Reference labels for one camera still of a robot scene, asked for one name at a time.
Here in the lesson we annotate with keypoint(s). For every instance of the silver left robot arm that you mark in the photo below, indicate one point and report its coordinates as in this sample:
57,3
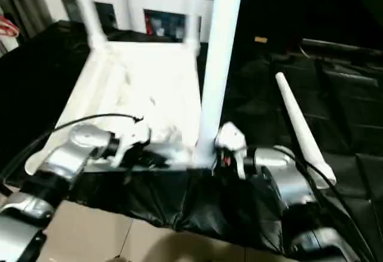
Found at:
66,160

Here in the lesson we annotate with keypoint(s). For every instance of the black furniture with yellow label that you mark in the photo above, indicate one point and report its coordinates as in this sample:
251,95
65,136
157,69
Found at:
323,5

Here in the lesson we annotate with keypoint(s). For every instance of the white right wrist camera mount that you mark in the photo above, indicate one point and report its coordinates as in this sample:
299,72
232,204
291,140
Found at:
230,139

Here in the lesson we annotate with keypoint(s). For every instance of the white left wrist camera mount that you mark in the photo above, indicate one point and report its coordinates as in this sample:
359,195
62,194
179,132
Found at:
134,136

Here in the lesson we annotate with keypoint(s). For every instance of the red patterned object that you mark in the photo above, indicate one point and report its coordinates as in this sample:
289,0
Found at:
8,27

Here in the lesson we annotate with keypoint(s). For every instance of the white plastic table top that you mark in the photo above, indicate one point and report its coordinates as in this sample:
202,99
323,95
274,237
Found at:
143,88

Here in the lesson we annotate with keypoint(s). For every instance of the black work mat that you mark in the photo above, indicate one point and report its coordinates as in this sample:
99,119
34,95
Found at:
36,76

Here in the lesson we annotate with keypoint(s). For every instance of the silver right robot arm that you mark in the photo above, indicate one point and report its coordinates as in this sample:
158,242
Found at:
293,184

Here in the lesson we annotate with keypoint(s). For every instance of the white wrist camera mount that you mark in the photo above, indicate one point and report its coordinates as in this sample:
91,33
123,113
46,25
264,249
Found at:
230,139
134,136

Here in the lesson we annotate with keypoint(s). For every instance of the white plastic table leg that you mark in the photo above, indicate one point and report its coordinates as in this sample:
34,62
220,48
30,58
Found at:
221,52
302,124
90,11
192,14

